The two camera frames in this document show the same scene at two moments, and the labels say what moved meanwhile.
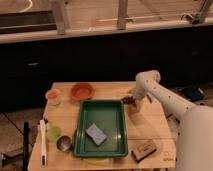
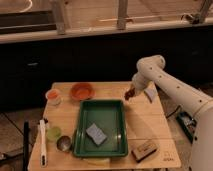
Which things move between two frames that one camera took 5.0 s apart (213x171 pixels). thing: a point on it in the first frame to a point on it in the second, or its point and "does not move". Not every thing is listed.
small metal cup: (64, 143) does not move
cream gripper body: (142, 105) to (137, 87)
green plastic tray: (109, 117) does not move
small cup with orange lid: (53, 97) does not move
